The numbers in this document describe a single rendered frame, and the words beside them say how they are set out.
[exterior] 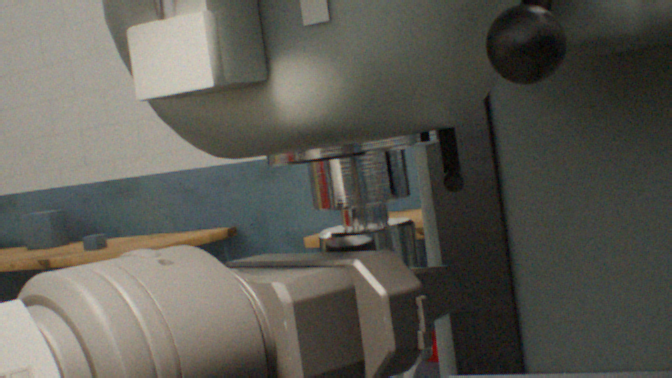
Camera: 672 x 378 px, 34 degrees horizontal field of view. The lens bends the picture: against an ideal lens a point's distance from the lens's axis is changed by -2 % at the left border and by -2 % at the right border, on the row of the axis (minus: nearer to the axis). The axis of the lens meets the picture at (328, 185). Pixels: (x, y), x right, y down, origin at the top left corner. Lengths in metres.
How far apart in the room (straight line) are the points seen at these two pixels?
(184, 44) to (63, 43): 6.13
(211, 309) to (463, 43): 0.15
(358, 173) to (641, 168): 0.39
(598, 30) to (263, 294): 0.24
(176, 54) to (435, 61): 0.11
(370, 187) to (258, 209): 5.24
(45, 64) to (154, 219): 1.16
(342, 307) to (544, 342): 0.47
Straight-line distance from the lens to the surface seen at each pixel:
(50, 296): 0.43
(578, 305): 0.92
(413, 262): 0.54
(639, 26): 0.61
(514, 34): 0.41
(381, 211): 0.54
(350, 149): 0.51
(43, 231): 6.34
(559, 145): 0.90
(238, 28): 0.45
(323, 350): 0.47
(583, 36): 0.61
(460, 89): 0.50
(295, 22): 0.46
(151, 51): 0.45
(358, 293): 0.48
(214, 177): 5.90
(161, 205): 6.15
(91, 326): 0.42
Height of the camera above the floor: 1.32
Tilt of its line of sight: 3 degrees down
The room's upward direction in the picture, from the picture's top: 9 degrees counter-clockwise
